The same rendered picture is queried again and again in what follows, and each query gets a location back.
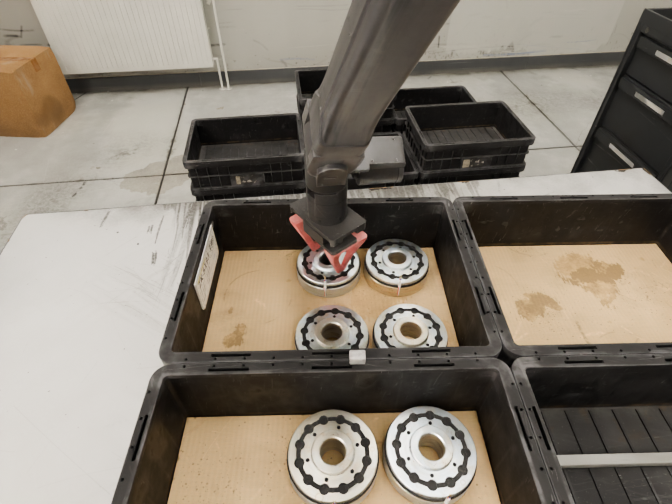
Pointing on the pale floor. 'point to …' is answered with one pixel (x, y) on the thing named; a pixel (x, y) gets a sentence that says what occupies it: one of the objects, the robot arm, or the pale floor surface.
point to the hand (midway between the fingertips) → (328, 256)
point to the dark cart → (636, 106)
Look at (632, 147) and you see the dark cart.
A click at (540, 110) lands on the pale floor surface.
